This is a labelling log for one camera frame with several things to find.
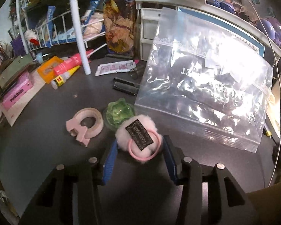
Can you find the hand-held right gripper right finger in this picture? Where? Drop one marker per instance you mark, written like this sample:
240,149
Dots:
169,161

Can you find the green glass frog dish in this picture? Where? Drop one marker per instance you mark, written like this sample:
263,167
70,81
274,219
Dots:
118,112

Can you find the dark wallet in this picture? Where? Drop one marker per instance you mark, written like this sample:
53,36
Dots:
16,68

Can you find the purple capsule ball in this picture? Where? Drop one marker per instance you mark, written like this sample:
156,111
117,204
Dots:
272,31

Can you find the orange square box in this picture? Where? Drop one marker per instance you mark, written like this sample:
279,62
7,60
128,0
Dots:
49,69

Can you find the pink squeeze bottle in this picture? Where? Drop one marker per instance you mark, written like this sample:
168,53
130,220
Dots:
70,63

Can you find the white mini drawer cabinet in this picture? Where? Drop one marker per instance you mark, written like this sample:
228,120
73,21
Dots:
148,30

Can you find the blue snack packets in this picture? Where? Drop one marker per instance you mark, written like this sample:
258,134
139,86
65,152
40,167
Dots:
51,16

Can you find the white yellow glue bottle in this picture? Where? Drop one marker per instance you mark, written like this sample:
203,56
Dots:
64,77

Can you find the pink tissue box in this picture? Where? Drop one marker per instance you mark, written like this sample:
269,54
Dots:
16,93

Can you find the clear zip bag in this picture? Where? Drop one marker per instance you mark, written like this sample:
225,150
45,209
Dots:
201,86

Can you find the red white small plush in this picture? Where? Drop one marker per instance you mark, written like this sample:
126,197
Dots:
31,37

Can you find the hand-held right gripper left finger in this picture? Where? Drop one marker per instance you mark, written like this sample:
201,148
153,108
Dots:
109,166

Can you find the white pink sachet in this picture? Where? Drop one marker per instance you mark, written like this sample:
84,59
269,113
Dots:
114,67

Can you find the pressed flower acrylic frame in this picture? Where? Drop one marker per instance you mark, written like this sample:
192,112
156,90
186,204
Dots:
119,25

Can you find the brown cardboard box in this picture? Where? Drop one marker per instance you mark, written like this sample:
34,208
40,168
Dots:
271,206

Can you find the black pens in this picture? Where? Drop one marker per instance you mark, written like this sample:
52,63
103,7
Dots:
126,86

